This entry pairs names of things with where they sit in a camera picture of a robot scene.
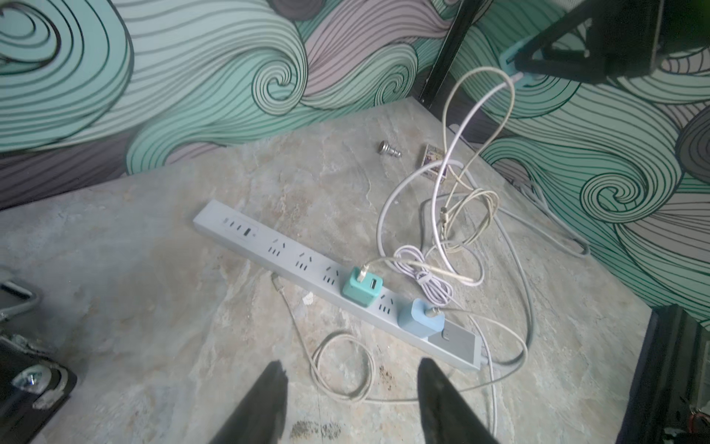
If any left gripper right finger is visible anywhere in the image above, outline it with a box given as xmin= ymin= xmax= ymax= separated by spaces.
xmin=417 ymin=358 xmax=497 ymax=444

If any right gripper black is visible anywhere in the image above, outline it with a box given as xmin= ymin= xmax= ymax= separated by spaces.
xmin=513 ymin=0 xmax=709 ymax=84

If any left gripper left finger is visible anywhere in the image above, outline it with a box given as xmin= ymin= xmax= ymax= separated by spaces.
xmin=211 ymin=360 xmax=288 ymax=444

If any light blue usb charger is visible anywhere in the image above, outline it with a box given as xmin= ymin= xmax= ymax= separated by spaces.
xmin=398 ymin=299 xmax=446 ymax=339

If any white usb cable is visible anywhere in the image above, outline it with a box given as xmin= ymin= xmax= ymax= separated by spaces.
xmin=270 ymin=271 xmax=529 ymax=440

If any white power strip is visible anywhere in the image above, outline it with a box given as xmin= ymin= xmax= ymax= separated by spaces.
xmin=193 ymin=200 xmax=483 ymax=371

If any small colourful card box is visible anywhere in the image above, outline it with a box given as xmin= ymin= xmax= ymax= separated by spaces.
xmin=421 ymin=144 xmax=446 ymax=181

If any small metal bolt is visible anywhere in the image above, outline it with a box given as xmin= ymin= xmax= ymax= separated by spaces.
xmin=377 ymin=141 xmax=402 ymax=158

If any power strip cord white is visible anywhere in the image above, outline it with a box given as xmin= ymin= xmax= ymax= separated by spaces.
xmin=376 ymin=159 xmax=592 ymax=367

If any beige coiled cable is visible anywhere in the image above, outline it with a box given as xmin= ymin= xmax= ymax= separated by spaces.
xmin=359 ymin=65 xmax=517 ymax=288

